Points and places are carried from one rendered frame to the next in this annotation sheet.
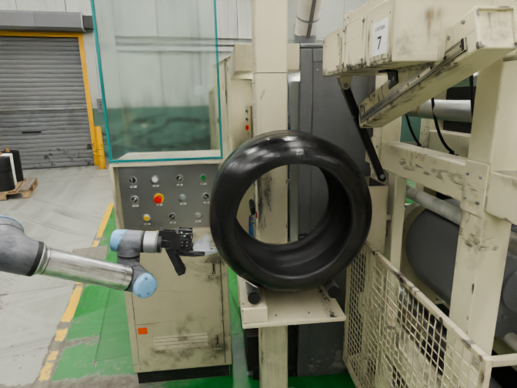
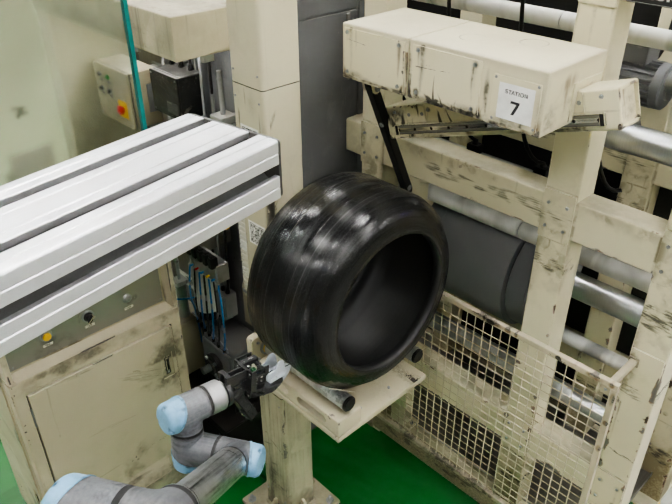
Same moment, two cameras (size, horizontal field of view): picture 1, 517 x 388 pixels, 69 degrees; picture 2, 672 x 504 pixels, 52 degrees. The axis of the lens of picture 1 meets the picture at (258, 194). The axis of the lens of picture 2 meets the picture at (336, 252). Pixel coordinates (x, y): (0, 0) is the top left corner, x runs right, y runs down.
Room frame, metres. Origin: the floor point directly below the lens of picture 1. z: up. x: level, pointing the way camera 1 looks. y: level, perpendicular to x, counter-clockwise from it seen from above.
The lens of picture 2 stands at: (0.12, 0.87, 2.21)
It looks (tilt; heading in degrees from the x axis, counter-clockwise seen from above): 32 degrees down; 322
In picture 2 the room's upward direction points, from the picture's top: straight up
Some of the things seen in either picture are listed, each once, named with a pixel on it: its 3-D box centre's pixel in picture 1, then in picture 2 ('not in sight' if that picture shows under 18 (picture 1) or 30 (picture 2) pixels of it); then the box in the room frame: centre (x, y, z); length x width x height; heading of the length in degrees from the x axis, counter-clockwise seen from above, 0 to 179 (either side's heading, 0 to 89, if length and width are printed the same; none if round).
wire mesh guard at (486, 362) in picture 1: (388, 359); (464, 396); (1.14, -0.45, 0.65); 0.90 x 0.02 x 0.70; 6
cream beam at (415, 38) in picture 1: (386, 46); (462, 65); (1.24, -0.41, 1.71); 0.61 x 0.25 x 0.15; 6
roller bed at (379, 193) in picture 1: (361, 214); not in sight; (1.60, -0.46, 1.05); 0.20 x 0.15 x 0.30; 6
